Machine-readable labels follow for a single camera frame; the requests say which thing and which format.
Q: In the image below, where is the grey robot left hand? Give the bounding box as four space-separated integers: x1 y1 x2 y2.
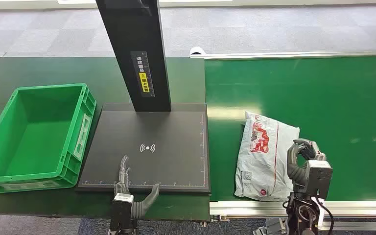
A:
114 155 161 219

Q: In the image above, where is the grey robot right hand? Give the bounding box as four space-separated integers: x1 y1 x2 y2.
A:
286 138 327 189

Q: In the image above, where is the grey package with red print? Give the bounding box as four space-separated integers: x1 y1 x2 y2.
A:
234 111 301 202

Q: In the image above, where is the black inbound scanner machine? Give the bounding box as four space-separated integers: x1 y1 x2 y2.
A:
75 0 212 195

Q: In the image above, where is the green conveyor belt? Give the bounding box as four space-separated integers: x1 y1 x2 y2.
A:
204 55 376 202

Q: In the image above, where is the green plastic crate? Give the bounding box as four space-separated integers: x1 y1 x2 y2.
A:
0 83 97 194

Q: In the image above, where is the black and yellow sticker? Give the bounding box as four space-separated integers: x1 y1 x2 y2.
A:
130 50 156 98

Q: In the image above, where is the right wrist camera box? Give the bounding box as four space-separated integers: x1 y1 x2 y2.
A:
305 160 333 198

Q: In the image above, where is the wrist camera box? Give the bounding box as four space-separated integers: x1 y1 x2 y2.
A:
111 193 135 228
305 160 333 198

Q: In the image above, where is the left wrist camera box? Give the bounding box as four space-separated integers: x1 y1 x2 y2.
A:
111 193 135 228

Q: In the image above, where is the aluminium conveyor frame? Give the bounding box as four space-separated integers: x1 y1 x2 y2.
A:
189 49 376 232

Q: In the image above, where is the grey metal bracket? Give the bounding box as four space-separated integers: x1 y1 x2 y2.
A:
252 218 287 235

